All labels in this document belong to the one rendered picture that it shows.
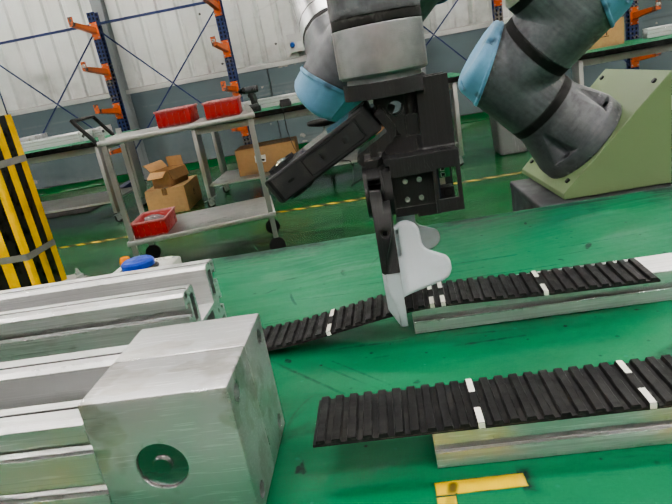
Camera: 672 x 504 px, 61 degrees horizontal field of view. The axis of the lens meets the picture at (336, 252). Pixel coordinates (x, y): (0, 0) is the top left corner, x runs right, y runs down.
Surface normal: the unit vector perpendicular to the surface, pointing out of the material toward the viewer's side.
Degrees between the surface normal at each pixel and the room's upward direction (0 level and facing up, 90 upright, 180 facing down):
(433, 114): 90
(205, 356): 0
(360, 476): 0
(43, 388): 90
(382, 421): 0
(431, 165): 90
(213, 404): 90
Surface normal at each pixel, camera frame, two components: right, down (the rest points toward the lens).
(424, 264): -0.11, 0.04
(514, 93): -0.22, 0.59
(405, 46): 0.43, 0.21
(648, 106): -0.02, 0.31
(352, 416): -0.18, -0.94
